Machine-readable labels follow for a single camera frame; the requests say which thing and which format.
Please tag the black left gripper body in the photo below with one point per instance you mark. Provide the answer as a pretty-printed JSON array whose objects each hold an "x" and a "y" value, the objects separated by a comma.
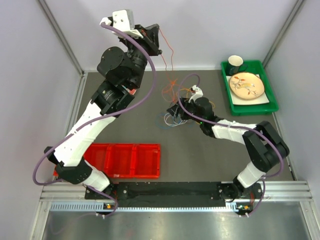
[{"x": 146, "y": 43}]

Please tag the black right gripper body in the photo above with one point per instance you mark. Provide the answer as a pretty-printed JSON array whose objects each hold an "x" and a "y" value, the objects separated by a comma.
[{"x": 190, "y": 107}]

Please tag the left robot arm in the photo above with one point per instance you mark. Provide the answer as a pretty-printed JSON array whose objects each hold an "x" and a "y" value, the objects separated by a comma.
[{"x": 122, "y": 72}]

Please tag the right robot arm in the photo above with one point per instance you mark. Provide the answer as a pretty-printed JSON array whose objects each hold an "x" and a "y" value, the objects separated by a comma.
[{"x": 264, "y": 145}]

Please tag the red floral plate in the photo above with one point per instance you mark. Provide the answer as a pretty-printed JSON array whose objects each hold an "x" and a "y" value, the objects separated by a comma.
[{"x": 131, "y": 91}]

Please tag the beige bird plate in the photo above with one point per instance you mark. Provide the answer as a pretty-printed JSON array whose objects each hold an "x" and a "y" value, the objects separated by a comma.
[{"x": 246, "y": 86}]

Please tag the dark green mug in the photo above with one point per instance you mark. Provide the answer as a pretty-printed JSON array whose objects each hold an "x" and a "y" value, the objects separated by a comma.
[{"x": 235, "y": 64}]

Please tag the green plastic bin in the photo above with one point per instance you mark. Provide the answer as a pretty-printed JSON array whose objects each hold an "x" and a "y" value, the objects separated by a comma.
[{"x": 255, "y": 67}]

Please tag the red compartment tray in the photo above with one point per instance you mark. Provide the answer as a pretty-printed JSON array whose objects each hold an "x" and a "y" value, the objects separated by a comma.
[{"x": 126, "y": 160}]

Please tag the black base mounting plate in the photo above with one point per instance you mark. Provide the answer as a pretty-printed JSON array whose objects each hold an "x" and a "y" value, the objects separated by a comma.
[{"x": 180, "y": 194}]

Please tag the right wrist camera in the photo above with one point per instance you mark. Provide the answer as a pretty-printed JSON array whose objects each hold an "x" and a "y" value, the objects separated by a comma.
[{"x": 196, "y": 93}]

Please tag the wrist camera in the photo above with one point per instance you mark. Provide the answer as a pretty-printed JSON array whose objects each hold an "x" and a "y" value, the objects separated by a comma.
[
  {"x": 196, "y": 93},
  {"x": 122, "y": 20}
]

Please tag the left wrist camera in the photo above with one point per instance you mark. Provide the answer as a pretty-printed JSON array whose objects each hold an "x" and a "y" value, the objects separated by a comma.
[{"x": 122, "y": 20}]

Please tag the aluminium frame rail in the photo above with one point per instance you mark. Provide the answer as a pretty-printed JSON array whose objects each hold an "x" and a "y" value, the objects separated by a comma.
[{"x": 63, "y": 196}]

